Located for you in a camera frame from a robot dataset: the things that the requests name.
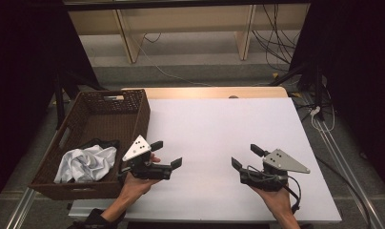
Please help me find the wooden table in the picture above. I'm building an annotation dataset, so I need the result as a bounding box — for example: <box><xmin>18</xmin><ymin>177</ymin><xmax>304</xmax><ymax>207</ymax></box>
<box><xmin>121</xmin><ymin>86</ymin><xmax>290</xmax><ymax>100</ymax></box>

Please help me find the person's right hand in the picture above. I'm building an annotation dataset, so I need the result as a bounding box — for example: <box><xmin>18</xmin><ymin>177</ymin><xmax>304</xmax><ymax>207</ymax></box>
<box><xmin>250</xmin><ymin>184</ymin><xmax>297</xmax><ymax>221</ymax></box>

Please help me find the thin white floor cable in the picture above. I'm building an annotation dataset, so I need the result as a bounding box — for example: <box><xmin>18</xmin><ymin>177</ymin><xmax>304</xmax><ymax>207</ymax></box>
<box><xmin>130</xmin><ymin>31</ymin><xmax>213</xmax><ymax>88</ymax></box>

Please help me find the white plug with cable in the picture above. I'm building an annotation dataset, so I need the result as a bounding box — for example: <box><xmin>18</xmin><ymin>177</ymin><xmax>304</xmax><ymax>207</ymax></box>
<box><xmin>309</xmin><ymin>106</ymin><xmax>336</xmax><ymax>134</ymax></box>

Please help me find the white table cover board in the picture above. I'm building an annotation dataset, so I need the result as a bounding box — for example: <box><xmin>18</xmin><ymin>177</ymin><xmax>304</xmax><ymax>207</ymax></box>
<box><xmin>68</xmin><ymin>96</ymin><xmax>343</xmax><ymax>223</ymax></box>

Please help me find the bundle of black cables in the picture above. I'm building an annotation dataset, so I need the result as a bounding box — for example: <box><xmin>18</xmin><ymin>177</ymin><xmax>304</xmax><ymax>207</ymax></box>
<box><xmin>251</xmin><ymin>4</ymin><xmax>301</xmax><ymax>73</ymax></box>

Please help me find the black sleeve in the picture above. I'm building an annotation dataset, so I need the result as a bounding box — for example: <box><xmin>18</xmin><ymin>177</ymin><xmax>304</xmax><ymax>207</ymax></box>
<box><xmin>66</xmin><ymin>207</ymin><xmax>127</xmax><ymax>229</ymax></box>

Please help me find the crumpled white cloth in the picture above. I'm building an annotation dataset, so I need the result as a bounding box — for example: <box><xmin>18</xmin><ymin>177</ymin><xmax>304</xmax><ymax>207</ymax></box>
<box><xmin>53</xmin><ymin>144</ymin><xmax>118</xmax><ymax>185</ymax></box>

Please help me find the light wooden shelf unit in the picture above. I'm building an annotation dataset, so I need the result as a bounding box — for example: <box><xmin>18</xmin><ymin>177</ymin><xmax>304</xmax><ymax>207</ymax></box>
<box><xmin>68</xmin><ymin>3</ymin><xmax>311</xmax><ymax>65</ymax></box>

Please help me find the black curtain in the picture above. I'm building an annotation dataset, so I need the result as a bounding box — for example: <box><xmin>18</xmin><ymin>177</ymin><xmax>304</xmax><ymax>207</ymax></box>
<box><xmin>0</xmin><ymin>0</ymin><xmax>101</xmax><ymax>208</ymax></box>
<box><xmin>289</xmin><ymin>0</ymin><xmax>385</xmax><ymax>196</ymax></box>

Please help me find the brown wicker basket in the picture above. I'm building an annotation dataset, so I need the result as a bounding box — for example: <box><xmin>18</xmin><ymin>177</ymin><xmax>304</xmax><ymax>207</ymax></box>
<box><xmin>28</xmin><ymin>89</ymin><xmax>152</xmax><ymax>201</ymax></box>

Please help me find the black metal stand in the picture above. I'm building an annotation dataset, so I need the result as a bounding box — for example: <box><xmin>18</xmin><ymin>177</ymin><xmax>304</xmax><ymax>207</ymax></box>
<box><xmin>51</xmin><ymin>68</ymin><xmax>108</xmax><ymax>131</ymax></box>
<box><xmin>268</xmin><ymin>61</ymin><xmax>329</xmax><ymax>122</ymax></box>

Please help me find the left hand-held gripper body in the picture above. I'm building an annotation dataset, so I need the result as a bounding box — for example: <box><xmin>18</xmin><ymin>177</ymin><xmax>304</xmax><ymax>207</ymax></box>
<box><xmin>118</xmin><ymin>135</ymin><xmax>174</xmax><ymax>182</ymax></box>

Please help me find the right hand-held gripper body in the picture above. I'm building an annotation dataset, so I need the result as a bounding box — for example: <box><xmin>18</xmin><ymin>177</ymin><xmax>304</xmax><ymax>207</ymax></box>
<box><xmin>238</xmin><ymin>148</ymin><xmax>312</xmax><ymax>193</ymax></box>

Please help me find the person's left hand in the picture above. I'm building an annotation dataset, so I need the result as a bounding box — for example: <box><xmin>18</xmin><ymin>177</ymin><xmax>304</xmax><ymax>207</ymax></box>
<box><xmin>118</xmin><ymin>153</ymin><xmax>162</xmax><ymax>204</ymax></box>

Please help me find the thick black floor cable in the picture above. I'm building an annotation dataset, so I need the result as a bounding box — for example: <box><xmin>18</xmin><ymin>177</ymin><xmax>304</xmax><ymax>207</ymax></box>
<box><xmin>314</xmin><ymin>155</ymin><xmax>373</xmax><ymax>229</ymax></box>

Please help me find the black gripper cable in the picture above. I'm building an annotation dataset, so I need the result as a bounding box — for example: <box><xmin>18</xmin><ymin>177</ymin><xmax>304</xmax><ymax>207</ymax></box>
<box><xmin>281</xmin><ymin>174</ymin><xmax>303</xmax><ymax>215</ymax></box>

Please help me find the short black cable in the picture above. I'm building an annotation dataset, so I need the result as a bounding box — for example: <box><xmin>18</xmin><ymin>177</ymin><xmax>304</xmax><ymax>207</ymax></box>
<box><xmin>143</xmin><ymin>31</ymin><xmax>163</xmax><ymax>44</ymax></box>

